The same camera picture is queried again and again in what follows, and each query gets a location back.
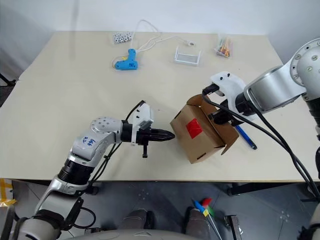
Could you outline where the brown cardboard box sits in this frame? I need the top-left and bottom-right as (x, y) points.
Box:
(169, 94), (240, 165)

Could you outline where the colourful pinwheel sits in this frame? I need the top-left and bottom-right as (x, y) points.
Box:
(191, 197), (222, 240)

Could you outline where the yellow floor tape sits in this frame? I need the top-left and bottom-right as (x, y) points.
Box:
(0, 178), (16, 208)

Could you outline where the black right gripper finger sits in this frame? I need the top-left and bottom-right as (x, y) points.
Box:
(207, 111), (227, 126)

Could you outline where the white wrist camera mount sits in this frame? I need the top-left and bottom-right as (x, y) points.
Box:
(131, 103), (155, 131)
(209, 71), (248, 111)

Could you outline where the clear plastic tray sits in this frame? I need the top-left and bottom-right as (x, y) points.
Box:
(172, 45), (203, 67)

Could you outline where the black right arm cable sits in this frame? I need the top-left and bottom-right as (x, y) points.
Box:
(201, 83), (320, 201)
(254, 109), (320, 187)

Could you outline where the white power cable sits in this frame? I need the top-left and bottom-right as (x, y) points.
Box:
(109, 19), (197, 70)

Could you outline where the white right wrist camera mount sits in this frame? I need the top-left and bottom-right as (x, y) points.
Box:
(209, 71), (248, 111)

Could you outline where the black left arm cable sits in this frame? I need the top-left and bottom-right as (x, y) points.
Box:
(63, 100), (147, 230)

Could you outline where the black table frame bar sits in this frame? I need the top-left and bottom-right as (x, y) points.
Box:
(227, 182), (307, 197)

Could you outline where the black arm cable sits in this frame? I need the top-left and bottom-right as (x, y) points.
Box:
(201, 83), (320, 201)
(254, 109), (320, 187)
(63, 100), (147, 230)

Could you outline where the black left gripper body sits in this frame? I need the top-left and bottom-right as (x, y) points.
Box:
(136, 127), (154, 159)

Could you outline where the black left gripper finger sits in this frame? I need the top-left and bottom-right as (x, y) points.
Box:
(151, 135), (176, 143)
(151, 128), (176, 137)

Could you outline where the blue glue gun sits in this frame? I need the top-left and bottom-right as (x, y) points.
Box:
(113, 48), (139, 72)

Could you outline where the dark grey rounded shape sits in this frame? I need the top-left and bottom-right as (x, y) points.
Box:
(119, 209), (154, 231)
(185, 206), (214, 235)

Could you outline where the red tape patch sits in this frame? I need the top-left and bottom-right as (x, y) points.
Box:
(186, 119), (203, 139)

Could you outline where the bag of coloured pins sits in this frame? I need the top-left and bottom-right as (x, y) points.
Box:
(214, 34), (235, 60)

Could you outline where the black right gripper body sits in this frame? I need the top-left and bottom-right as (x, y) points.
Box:
(216, 98), (245, 127)

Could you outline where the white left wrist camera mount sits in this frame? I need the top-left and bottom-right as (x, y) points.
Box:
(131, 103), (155, 131)

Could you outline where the blue pen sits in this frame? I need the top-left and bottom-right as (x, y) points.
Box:
(235, 124), (258, 151)

